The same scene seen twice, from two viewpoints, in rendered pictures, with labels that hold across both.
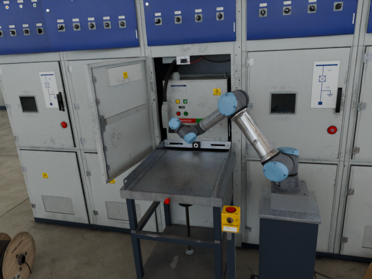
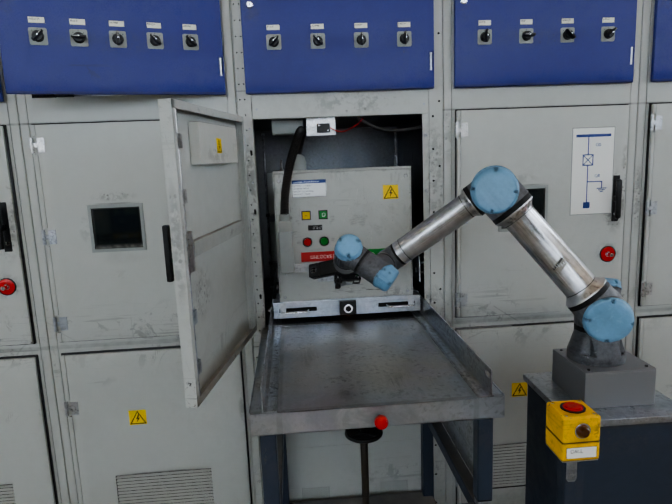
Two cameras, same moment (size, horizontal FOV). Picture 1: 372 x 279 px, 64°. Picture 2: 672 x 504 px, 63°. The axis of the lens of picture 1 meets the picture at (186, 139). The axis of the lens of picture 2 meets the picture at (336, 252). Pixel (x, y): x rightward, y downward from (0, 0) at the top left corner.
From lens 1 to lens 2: 0.78 m
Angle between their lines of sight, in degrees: 22
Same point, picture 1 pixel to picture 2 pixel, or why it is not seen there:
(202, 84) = (360, 178)
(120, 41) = (185, 80)
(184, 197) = (418, 408)
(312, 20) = (568, 55)
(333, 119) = (608, 233)
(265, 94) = not seen: hidden behind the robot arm
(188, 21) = (339, 46)
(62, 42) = (37, 71)
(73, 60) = (48, 123)
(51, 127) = not seen: outside the picture
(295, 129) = not seen: hidden behind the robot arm
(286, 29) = (525, 69)
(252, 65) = (465, 135)
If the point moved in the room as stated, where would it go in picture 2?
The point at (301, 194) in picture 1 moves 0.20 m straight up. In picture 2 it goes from (640, 366) to (644, 294)
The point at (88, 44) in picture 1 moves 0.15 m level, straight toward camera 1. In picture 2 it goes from (105, 80) to (120, 73)
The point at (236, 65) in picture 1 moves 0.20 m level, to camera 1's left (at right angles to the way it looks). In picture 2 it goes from (434, 135) to (381, 137)
